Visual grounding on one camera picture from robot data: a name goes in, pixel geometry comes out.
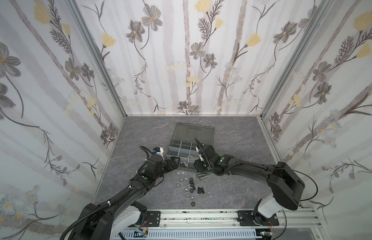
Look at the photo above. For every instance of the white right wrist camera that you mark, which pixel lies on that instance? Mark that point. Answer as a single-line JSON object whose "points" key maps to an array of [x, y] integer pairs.
{"points": [[200, 152]]}

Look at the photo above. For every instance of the left aluminium corner post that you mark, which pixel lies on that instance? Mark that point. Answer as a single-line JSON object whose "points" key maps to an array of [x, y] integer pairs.
{"points": [[95, 53]]}

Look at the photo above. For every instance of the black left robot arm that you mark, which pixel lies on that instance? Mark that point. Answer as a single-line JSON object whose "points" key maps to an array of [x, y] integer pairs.
{"points": [[95, 221]]}

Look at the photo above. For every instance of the right aluminium corner post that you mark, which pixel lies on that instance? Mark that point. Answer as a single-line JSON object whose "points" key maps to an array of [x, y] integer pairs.
{"points": [[303, 44]]}

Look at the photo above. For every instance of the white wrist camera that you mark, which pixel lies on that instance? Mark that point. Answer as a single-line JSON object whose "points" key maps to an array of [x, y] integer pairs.
{"points": [[200, 152], [158, 151]]}

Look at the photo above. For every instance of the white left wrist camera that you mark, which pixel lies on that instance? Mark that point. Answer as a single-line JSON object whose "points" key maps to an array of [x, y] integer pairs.
{"points": [[158, 151]]}

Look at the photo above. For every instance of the black hex bolt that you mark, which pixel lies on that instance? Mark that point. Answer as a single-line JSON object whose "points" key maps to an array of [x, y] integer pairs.
{"points": [[200, 190]]}

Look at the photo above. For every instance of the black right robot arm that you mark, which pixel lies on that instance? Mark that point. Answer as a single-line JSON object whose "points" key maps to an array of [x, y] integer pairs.
{"points": [[286, 186]]}

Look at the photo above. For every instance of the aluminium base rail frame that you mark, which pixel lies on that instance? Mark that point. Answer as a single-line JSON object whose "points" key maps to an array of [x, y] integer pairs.
{"points": [[302, 224]]}

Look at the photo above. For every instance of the green plastic organizer box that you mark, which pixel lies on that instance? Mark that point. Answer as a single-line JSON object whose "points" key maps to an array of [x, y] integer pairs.
{"points": [[183, 144]]}

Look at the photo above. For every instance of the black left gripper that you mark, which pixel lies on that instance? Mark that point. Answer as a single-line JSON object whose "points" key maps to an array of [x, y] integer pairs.
{"points": [[170, 164]]}

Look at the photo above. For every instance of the steel hex bolt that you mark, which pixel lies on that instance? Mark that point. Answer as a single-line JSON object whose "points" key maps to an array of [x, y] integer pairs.
{"points": [[202, 176]]}

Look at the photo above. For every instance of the aluminium corner post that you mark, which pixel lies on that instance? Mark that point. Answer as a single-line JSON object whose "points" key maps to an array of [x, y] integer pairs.
{"points": [[95, 53], [303, 44]]}

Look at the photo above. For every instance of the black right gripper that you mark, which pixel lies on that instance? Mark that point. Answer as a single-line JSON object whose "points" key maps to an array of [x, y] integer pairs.
{"points": [[204, 154]]}

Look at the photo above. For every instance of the white perforated cable duct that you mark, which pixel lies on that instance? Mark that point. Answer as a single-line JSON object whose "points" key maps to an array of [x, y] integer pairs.
{"points": [[189, 234]]}

